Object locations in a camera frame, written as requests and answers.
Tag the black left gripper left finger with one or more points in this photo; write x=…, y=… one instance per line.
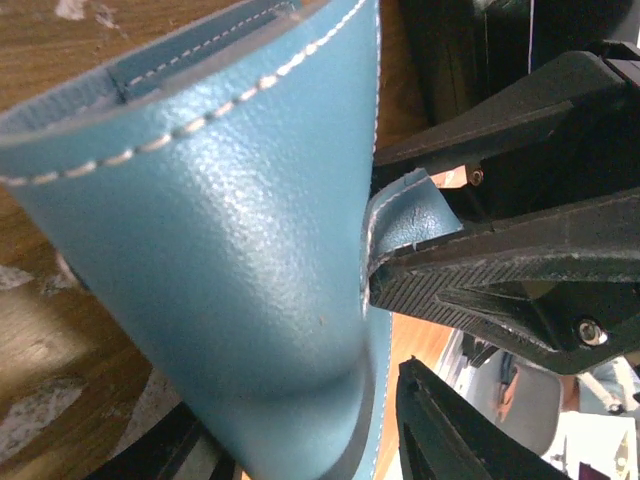
x=177, y=447

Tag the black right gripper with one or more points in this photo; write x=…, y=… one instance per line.
x=559, y=287

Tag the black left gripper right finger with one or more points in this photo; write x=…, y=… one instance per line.
x=441, y=436

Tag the blue leather card holder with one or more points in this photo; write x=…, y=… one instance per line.
x=212, y=190

